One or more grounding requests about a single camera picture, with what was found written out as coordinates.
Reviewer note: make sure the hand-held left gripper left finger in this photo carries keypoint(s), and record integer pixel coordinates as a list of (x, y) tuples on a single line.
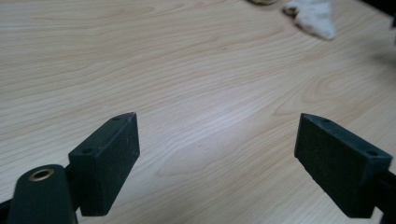
[(106, 165)]

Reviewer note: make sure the beige round object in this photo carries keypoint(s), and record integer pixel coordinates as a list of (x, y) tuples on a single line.
[(264, 1)]

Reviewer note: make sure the white fluffy cloth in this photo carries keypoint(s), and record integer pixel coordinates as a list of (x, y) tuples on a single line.
[(313, 17)]

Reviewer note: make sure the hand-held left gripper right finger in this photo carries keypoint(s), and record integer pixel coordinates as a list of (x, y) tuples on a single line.
[(339, 168)]

